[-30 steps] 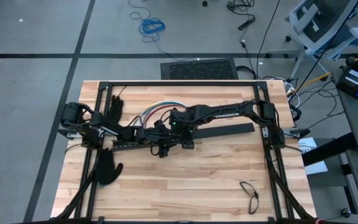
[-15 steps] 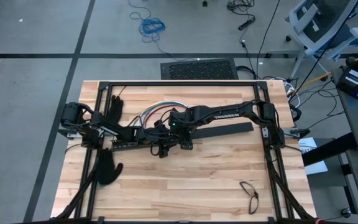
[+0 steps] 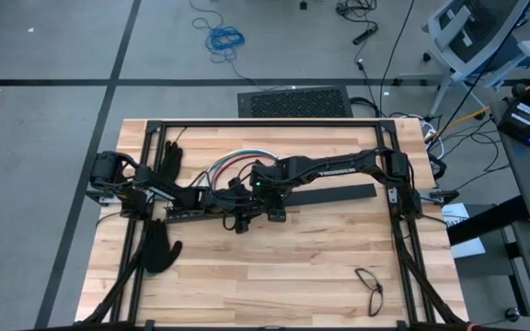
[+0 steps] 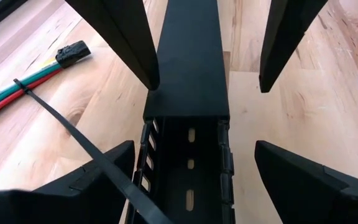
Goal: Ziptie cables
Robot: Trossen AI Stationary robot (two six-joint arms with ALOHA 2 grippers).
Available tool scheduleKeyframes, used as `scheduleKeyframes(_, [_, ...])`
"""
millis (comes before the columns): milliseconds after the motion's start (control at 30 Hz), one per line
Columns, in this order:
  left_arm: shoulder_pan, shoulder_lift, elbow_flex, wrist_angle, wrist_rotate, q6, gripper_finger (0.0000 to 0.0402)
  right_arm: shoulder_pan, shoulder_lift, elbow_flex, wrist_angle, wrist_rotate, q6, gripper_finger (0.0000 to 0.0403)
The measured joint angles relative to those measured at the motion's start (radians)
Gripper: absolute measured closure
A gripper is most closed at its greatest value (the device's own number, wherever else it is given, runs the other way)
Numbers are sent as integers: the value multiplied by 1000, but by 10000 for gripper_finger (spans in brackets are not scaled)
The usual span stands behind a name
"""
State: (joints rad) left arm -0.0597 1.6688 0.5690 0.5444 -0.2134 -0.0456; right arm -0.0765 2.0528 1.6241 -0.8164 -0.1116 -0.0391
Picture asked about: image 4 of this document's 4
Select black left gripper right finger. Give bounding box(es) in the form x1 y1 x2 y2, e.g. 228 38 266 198
255 140 358 224

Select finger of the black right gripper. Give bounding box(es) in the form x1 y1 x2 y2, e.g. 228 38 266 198
259 0 328 93
65 0 160 91

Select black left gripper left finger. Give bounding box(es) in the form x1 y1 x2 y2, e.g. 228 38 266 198
0 140 135 224

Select black duct cover strip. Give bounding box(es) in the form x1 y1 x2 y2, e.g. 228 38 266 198
143 0 231 119

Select black zip tie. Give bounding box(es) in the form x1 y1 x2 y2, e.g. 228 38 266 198
12 78 173 224

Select bundle of coloured cables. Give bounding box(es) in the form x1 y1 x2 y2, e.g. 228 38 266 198
40 57 57 68
0 68 62 127

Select black slotted cable duct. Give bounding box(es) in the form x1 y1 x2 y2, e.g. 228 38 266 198
124 114 236 224

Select coloured wire bundle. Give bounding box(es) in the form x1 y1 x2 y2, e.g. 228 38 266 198
0 63 62 116

